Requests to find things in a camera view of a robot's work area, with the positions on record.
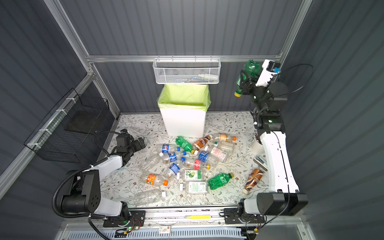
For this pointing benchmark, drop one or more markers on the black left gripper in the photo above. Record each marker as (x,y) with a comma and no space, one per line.
(135,143)

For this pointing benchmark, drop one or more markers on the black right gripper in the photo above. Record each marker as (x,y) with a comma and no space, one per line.
(248,84)

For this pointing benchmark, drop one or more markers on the clear crushed bottle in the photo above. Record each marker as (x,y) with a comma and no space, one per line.
(149,197)
(151,162)

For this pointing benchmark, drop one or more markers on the green bottle yellow cap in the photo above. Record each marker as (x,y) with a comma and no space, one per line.
(248,78)

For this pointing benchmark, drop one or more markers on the orange label bottle bottom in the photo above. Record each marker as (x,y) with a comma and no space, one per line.
(154,180)

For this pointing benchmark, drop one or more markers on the orange label bottle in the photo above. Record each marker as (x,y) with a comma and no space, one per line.
(221,137)
(154,180)

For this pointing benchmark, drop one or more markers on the clear crushed bottle bottom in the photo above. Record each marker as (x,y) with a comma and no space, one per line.
(149,197)

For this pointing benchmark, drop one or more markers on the lime label bottle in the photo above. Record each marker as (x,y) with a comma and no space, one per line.
(191,175)

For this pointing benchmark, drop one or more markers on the red white label bottle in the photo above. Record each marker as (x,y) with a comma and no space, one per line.
(217,153)

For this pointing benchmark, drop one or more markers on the pink label bottle yellow cap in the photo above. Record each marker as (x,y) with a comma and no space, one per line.
(192,164)

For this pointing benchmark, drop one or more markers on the green label bottle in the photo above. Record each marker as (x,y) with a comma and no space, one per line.
(197,188)

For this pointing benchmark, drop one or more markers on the brown tea bottle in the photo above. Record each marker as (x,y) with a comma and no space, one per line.
(253,179)

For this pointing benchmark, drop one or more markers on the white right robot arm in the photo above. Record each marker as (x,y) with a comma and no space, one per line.
(283,197)

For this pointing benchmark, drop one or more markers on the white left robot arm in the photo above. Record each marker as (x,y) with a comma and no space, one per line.
(79,194)

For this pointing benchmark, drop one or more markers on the green bin liner bag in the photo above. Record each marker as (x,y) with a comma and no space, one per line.
(185,97)

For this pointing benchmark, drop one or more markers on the white plastic trash bin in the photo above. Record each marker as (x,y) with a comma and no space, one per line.
(184,122)

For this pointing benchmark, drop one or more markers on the pepsi bottle upper left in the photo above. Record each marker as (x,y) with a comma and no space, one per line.
(167,148)

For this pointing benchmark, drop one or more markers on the pepsi bottle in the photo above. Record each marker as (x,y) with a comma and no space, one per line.
(173,170)
(172,157)
(167,148)

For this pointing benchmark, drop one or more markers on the pepsi bottle middle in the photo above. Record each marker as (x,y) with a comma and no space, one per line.
(172,157)

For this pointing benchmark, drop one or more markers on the white cup with pens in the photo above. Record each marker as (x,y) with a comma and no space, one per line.
(257,146)

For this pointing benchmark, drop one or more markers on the pepsi bottle lower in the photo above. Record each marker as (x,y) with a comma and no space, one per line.
(173,170)

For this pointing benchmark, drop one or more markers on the orange label bottle top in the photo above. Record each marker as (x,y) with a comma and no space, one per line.
(221,137)

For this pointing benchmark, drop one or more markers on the clear bottle top right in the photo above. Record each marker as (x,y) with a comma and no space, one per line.
(225,146)

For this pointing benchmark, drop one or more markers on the brown cola bottle centre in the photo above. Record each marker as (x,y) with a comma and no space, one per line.
(202,142)

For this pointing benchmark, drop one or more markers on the blue label bottle right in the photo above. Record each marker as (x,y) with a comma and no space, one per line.
(206,157)

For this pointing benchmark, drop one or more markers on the black wire mesh basket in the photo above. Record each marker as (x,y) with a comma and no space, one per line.
(68,136)

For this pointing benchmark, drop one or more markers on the white wire mesh basket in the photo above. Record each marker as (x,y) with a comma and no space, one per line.
(187,71)

